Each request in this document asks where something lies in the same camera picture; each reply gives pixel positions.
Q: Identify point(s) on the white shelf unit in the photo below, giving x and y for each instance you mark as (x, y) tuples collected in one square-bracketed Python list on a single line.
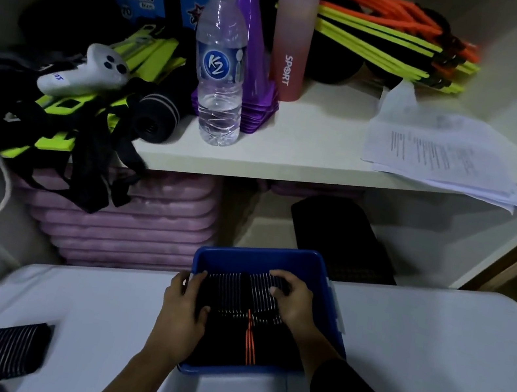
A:
[(304, 161)]

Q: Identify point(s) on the purple bottle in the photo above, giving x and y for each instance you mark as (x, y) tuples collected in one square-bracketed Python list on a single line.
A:
[(255, 103)]

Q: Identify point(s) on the black cloth bag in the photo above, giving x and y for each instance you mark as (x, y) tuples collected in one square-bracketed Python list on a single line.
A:
[(71, 15)]

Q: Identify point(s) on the black round bag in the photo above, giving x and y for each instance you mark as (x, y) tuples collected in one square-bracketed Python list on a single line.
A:
[(334, 64)]

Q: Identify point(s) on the white handheld controller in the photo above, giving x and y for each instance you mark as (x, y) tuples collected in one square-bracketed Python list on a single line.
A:
[(80, 77)]

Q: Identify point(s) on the pink sport bottle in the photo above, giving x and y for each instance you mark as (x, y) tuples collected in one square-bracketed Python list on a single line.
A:
[(292, 34)]

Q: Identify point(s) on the person's left hand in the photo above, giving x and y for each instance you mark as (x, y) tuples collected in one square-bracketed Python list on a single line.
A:
[(175, 328)]

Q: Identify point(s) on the blue plastic bin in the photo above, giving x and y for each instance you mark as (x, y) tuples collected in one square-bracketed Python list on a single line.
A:
[(258, 255)]

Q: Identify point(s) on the yellow orange agility ladder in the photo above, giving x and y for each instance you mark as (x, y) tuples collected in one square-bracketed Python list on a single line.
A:
[(376, 39)]

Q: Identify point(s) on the white paper sheets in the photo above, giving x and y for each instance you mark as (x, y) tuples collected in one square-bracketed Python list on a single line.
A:
[(446, 151)]

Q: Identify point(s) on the black chair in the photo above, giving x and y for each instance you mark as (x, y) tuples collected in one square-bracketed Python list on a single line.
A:
[(341, 238)]

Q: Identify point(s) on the stack of pink mats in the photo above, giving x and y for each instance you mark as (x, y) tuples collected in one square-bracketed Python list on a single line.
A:
[(314, 190), (133, 226)]

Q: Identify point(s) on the clear plastic water bottle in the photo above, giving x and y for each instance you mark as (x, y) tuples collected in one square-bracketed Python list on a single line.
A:
[(213, 110)]

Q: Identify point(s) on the person's right hand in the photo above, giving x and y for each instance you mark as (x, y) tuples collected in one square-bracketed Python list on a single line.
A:
[(300, 310)]

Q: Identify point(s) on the person's left forearm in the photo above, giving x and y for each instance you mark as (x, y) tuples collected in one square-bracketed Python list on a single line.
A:
[(131, 380)]

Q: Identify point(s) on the black cylindrical roller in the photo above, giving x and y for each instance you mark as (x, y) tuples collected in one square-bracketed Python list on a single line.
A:
[(154, 120)]

